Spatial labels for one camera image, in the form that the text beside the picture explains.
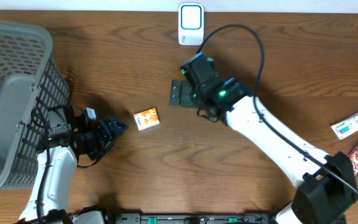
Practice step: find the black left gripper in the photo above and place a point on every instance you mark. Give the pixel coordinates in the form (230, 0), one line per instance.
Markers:
(107, 136)

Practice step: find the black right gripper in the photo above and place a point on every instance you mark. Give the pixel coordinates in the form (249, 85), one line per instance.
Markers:
(182, 101)

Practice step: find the orange small carton box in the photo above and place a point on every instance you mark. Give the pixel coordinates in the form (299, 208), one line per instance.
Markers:
(146, 119)

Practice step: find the white Panadol box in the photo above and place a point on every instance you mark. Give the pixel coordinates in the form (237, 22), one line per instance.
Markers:
(346, 127)

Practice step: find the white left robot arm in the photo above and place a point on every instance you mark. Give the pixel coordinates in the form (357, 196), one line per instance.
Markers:
(65, 138)

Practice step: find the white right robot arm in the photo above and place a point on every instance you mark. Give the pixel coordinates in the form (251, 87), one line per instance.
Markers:
(325, 184)

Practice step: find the white barcode scanner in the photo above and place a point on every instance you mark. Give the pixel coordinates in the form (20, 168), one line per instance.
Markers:
(190, 24)

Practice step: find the grey plastic basket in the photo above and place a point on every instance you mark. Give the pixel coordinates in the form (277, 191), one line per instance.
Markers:
(30, 83)

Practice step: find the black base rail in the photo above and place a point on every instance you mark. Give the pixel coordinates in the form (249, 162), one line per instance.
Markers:
(197, 218)

